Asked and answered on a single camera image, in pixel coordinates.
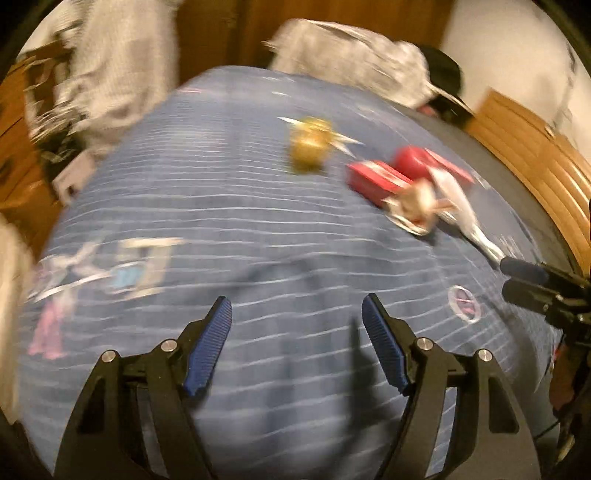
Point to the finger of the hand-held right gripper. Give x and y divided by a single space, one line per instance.
521 295
521 270

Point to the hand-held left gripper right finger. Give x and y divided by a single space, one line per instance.
385 346

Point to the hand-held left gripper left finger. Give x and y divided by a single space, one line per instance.
210 346

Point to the white foam wrap roll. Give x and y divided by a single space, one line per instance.
461 207

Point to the pink carton box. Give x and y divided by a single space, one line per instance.
450 168

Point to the patterned paper packet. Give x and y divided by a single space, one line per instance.
415 203

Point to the red cigarette box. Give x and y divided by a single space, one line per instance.
374 182

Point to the yellow snack packet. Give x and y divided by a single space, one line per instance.
309 143

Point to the wooden bed headboard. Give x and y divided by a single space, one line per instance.
531 143

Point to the blue star print bedsheet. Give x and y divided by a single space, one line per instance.
231 207

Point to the red apple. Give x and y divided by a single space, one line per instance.
411 161

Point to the black clothing pile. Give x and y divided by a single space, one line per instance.
445 74

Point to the black and white box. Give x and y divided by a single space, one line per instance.
74 175

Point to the white satin cloth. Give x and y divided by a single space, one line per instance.
351 60

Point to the grey striped cloth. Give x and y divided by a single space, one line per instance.
120 60

